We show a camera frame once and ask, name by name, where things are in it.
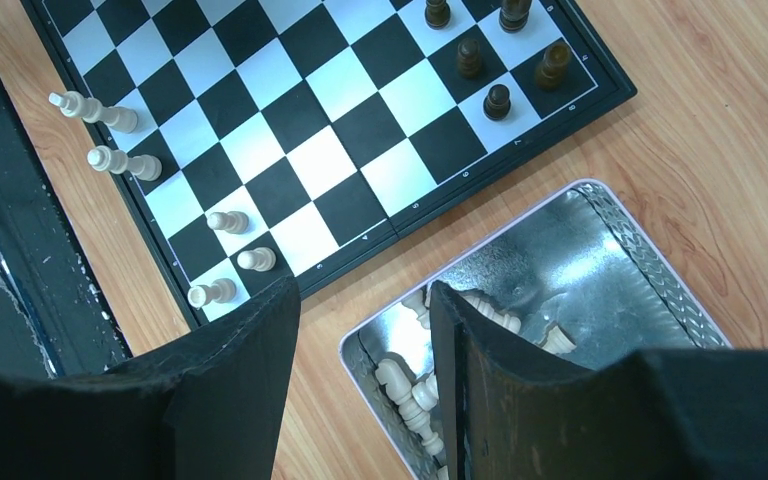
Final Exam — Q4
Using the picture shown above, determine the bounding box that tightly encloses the white chess pawn corner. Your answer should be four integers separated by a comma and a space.
187, 278, 237, 309

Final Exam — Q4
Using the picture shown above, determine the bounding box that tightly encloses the white chess pawn second row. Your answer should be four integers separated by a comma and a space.
237, 247, 277, 272
206, 211, 249, 235

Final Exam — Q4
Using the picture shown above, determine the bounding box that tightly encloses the white chess piece being passed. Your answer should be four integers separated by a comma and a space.
86, 145, 162, 181

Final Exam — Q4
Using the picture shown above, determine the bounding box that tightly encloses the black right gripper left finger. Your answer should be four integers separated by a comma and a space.
0, 276, 301, 479

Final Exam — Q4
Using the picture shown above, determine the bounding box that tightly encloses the metal tin box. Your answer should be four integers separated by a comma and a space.
339, 178, 729, 479

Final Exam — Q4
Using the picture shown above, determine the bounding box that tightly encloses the white chess piece bottom row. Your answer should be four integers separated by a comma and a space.
48, 91, 138, 133

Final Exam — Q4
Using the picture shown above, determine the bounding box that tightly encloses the black white chessboard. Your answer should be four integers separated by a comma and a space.
25, 0, 636, 327

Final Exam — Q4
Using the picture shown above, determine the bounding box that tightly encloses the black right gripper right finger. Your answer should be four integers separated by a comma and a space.
429, 282, 768, 479

